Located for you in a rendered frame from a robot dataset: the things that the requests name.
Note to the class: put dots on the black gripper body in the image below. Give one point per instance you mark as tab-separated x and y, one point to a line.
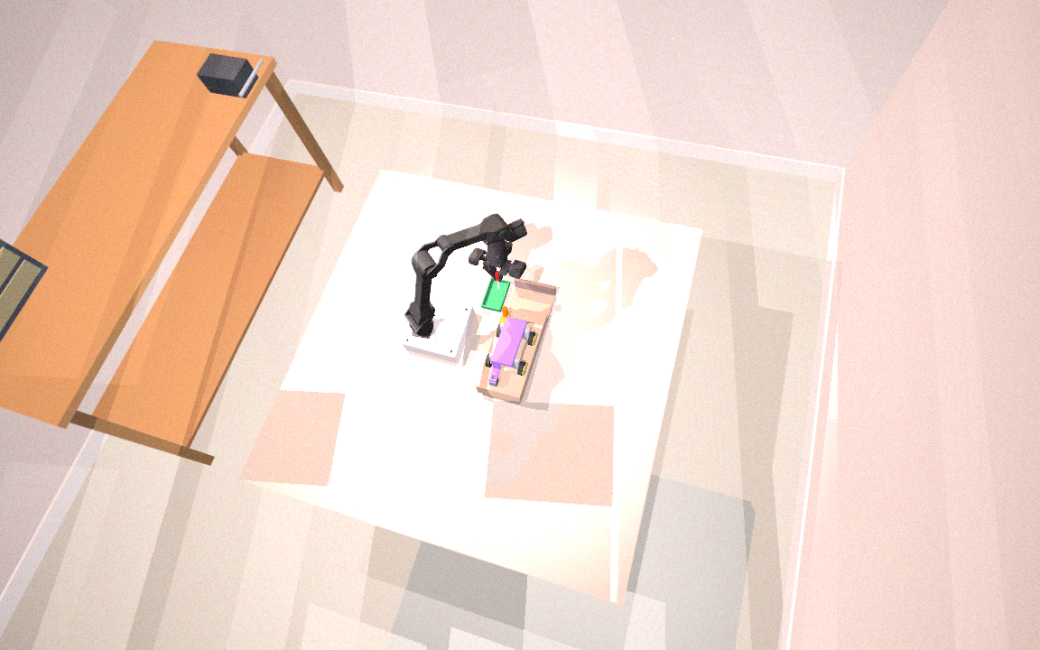
516	269

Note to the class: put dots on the purple wheeled trolley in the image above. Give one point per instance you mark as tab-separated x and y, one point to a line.
509	336

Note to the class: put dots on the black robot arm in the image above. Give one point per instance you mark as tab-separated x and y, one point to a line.
493	231

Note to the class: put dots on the tan wooden ramp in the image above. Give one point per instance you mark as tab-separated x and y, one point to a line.
531	302

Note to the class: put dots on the green tray floor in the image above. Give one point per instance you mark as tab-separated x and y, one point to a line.
495	296

